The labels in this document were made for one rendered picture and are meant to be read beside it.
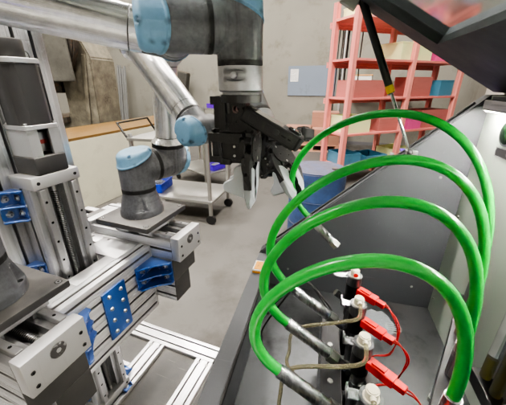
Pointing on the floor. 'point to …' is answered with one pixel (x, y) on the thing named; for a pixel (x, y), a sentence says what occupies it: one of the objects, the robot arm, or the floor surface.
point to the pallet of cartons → (320, 130)
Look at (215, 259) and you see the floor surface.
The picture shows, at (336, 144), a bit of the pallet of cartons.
